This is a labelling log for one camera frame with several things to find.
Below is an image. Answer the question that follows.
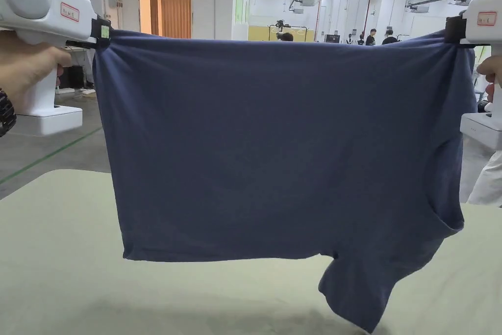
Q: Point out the group of people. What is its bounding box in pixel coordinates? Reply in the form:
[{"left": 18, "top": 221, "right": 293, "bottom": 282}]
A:
[{"left": 345, "top": 27, "right": 402, "bottom": 47}]

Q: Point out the bed with pale green sheet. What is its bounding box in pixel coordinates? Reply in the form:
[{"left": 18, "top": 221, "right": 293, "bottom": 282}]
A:
[{"left": 0, "top": 169, "right": 502, "bottom": 335}]

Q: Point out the dark blue shirt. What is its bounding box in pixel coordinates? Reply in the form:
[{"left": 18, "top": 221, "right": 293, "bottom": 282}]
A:
[{"left": 92, "top": 30, "right": 480, "bottom": 334}]

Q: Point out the person's right hand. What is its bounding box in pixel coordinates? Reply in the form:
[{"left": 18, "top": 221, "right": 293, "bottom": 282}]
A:
[{"left": 476, "top": 56, "right": 502, "bottom": 103}]

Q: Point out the person's left hand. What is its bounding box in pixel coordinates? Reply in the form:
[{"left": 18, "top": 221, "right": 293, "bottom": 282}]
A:
[{"left": 0, "top": 30, "right": 74, "bottom": 110}]

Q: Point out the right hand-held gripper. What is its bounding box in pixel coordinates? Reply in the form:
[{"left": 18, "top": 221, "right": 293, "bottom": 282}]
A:
[{"left": 445, "top": 0, "right": 502, "bottom": 143}]

